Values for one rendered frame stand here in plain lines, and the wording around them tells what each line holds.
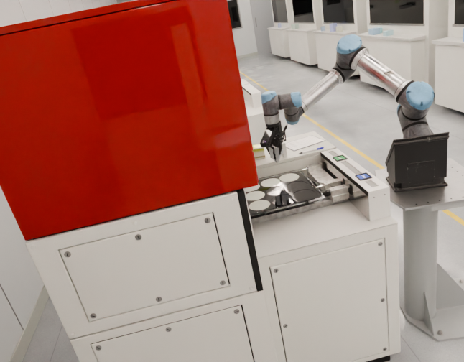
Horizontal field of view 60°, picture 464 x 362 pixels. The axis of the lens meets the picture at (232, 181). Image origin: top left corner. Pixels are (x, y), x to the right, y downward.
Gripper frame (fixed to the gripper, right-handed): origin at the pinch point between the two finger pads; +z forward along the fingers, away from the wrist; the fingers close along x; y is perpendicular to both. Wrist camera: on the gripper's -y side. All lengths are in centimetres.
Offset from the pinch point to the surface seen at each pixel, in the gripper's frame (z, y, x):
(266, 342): 42, -74, -32
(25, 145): -52, -113, 8
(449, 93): 72, 393, -15
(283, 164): 5.2, 7.7, 0.7
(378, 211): 14, -14, -56
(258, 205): 9.3, -30.5, -6.5
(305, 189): 9.3, -9.6, -20.5
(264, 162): 2.8, 2.6, 9.0
